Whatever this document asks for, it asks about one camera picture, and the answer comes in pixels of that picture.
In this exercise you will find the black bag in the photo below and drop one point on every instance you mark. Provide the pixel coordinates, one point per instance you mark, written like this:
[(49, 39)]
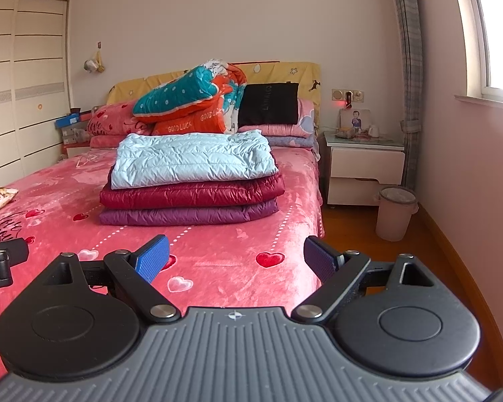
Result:
[(268, 104)]

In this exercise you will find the photo frame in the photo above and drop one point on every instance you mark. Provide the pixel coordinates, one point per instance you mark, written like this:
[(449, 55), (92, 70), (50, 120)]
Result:
[(355, 119)]

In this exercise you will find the grey checked curtain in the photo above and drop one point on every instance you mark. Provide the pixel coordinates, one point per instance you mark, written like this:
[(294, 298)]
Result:
[(406, 71)]

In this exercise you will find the purple down jacket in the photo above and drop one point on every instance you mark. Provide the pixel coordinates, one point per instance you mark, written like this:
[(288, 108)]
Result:
[(184, 215)]

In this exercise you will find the light blue down jacket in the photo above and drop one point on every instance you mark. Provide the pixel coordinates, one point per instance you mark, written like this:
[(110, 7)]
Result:
[(193, 159)]

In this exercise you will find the dark red down jacket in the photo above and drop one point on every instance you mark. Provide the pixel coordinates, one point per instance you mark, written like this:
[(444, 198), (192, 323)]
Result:
[(193, 194)]

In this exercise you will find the bed with pink blanket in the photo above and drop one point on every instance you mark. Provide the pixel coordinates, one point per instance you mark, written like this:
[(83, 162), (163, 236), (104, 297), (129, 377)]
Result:
[(234, 238)]

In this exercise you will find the blue box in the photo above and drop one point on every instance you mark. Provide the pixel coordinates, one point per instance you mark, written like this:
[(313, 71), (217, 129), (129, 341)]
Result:
[(71, 120)]

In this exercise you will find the white nightstand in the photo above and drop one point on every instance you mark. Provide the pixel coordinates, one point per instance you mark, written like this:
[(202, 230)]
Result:
[(364, 167)]

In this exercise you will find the black charger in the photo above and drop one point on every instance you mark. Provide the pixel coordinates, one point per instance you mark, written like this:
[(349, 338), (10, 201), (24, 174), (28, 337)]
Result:
[(348, 99)]

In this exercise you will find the pink pillow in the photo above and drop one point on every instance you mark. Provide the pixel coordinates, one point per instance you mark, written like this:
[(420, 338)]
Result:
[(306, 125), (113, 125)]

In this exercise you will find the wall socket plate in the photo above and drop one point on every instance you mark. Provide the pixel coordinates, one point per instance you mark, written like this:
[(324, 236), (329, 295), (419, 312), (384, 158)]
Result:
[(338, 94)]

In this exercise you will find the white window frame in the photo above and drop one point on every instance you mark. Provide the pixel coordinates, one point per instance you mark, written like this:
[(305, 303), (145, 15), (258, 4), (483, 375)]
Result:
[(478, 50)]

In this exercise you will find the white cup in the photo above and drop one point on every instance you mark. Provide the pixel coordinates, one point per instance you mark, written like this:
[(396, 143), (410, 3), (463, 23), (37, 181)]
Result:
[(373, 131)]

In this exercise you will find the pink trash bin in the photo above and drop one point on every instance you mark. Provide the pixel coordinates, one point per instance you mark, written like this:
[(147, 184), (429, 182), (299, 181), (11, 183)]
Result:
[(396, 213)]

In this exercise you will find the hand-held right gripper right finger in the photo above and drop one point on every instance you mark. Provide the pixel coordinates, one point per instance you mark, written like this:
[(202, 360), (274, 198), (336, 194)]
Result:
[(320, 259)]

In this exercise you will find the yellow headboard cover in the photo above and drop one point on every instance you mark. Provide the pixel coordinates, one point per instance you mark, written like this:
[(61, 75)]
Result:
[(276, 73)]

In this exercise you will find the teal and orange quilt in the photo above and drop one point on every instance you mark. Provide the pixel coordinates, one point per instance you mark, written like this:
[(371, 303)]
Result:
[(180, 96)]

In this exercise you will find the hanging wall ornament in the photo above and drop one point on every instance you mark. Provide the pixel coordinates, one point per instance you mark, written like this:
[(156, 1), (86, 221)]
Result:
[(93, 65)]

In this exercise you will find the white wardrobe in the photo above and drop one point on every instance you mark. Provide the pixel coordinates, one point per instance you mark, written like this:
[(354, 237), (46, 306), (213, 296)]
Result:
[(25, 92)]

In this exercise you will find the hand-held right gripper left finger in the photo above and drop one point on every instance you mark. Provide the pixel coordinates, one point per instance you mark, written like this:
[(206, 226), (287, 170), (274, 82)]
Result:
[(153, 257)]

